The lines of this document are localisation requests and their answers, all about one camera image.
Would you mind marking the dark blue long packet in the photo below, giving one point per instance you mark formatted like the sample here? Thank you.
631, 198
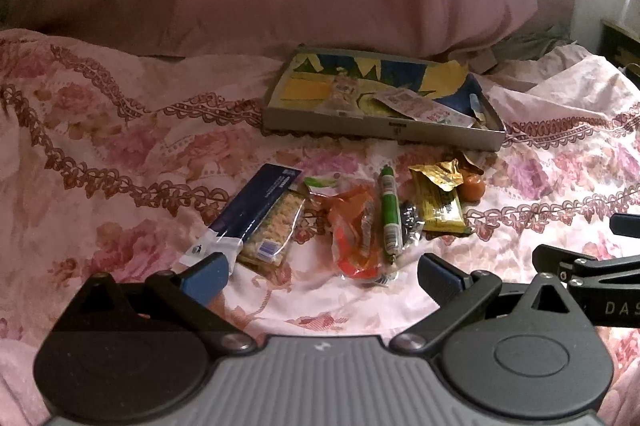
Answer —
255, 201

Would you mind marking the wooden nightstand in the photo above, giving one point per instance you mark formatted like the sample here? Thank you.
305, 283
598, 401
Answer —
620, 45

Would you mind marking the grey cloth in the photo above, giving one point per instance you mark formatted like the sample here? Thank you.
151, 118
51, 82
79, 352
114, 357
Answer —
530, 48

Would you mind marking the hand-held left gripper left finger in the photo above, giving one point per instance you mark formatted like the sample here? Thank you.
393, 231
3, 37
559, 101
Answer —
205, 278

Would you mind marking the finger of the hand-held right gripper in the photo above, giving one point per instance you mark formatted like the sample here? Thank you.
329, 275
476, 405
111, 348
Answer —
555, 257
626, 225

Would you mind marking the golden crinkled wrapper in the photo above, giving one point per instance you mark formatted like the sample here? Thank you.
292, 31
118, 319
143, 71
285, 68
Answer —
435, 173

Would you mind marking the brown gold small packet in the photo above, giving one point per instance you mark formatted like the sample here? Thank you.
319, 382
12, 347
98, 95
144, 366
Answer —
471, 161

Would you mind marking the orange snack packet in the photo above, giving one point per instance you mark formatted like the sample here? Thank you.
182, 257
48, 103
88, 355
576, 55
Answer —
352, 236

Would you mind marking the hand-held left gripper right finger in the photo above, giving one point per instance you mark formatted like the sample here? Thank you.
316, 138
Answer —
442, 280

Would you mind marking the floral pink bedsheet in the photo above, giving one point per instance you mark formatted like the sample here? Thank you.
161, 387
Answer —
125, 130

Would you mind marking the clear snack packet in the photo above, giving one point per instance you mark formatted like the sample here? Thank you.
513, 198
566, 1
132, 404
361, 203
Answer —
344, 94

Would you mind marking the small black packet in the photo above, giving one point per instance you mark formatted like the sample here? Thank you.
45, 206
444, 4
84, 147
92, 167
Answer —
412, 226

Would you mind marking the green sausage stick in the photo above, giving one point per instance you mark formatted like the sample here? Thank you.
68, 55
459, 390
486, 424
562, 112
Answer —
389, 211

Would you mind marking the pink white flat packet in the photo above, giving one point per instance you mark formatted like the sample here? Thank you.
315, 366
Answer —
425, 108

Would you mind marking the green white small packet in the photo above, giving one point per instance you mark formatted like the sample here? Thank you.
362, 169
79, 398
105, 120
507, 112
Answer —
320, 186

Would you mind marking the shallow cardboard box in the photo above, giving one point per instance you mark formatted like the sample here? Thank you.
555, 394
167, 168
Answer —
325, 125

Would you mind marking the clear cracker packet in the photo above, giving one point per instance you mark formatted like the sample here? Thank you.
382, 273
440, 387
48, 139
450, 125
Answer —
272, 226

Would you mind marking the yellow snack packet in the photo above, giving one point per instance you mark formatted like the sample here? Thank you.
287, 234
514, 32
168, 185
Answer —
442, 211

